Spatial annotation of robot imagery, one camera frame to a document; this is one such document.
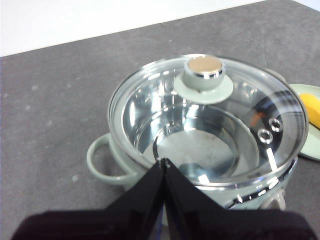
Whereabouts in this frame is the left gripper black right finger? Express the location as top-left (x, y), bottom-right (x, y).
top-left (157, 161), bottom-right (312, 240)

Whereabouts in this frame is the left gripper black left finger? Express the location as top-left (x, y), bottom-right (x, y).
top-left (11, 159), bottom-right (166, 240)

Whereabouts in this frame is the yellow corn cob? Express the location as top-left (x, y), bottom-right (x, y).
top-left (298, 92), bottom-right (320, 131)

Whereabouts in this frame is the glass lid with green knob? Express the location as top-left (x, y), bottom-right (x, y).
top-left (107, 53), bottom-right (309, 192)

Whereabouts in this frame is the pale green electric steamer pot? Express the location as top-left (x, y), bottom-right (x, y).
top-left (86, 67), bottom-right (301, 213)

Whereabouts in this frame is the pale green round plate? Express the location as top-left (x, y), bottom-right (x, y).
top-left (288, 83), bottom-right (320, 161)

